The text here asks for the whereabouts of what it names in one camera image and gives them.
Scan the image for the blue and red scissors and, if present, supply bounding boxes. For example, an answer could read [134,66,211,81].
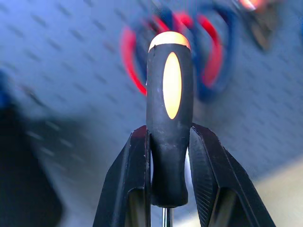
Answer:
[119,9,237,102]

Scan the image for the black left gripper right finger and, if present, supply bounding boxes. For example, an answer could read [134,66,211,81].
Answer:
[188,122,277,227]

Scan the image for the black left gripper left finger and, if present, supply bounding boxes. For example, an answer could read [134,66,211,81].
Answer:
[92,125,152,227]

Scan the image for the black and orange screwdriver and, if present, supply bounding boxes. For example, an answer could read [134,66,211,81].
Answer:
[145,30,195,227]

